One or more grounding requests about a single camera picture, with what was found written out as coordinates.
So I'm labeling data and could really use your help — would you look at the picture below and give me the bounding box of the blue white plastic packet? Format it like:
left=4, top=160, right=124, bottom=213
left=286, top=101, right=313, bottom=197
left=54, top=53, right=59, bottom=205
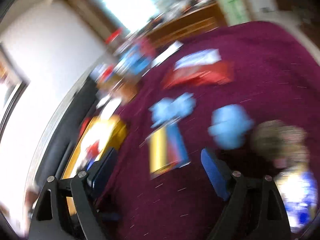
left=274, top=168, right=318, bottom=233

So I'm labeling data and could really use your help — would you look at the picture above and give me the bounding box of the light blue towel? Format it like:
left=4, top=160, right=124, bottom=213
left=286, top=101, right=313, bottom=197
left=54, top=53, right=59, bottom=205
left=208, top=104, right=254, bottom=150
left=149, top=93, right=196, bottom=128

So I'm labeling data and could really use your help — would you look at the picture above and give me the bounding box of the gold yellow packet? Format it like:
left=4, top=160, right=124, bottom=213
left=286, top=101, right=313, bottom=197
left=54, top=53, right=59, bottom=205
left=146, top=119, right=190, bottom=179

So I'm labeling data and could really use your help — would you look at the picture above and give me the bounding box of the small red bag blue cloth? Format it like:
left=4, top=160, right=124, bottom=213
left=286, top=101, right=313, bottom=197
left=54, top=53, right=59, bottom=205
left=86, top=141, right=100, bottom=159

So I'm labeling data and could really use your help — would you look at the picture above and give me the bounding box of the black sofa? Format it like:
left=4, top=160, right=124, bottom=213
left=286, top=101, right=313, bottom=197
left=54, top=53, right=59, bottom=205
left=35, top=77, right=98, bottom=188

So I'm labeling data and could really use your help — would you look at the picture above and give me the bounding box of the brown knitted yarn bundle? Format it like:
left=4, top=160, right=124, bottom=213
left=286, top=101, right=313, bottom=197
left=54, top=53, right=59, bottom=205
left=251, top=120, right=310, bottom=169

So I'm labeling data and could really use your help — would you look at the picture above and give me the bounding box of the yellow tray white foam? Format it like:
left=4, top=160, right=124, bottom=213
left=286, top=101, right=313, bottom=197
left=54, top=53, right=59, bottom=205
left=61, top=114, right=128, bottom=215

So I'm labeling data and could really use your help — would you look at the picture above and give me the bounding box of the clear jar brown label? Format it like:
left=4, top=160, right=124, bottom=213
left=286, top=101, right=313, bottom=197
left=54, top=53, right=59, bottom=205
left=97, top=66, right=138, bottom=105

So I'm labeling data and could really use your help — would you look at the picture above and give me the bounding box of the tied light blue towel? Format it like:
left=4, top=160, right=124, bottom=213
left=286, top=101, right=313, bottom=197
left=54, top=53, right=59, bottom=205
left=149, top=93, right=196, bottom=128

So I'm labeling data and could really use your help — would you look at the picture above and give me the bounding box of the red foil pouch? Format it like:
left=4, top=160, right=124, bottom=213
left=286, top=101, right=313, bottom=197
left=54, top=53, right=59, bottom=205
left=162, top=61, right=234, bottom=89

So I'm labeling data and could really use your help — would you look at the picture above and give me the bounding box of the blue white flat packet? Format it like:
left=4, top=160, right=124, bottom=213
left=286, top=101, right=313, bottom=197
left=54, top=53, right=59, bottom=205
left=174, top=49, right=221, bottom=70

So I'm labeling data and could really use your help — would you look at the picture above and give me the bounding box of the clear jar blue label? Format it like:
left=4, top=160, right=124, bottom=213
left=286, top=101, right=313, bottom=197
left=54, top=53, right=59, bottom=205
left=114, top=37, right=156, bottom=75

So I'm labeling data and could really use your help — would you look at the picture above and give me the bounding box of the red lid clear jar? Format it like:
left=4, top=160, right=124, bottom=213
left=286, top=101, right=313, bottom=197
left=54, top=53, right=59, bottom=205
left=105, top=28, right=123, bottom=44

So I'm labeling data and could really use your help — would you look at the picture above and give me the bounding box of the white paper leaflet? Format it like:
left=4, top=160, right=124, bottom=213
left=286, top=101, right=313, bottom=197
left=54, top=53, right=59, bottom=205
left=151, top=41, right=184, bottom=68

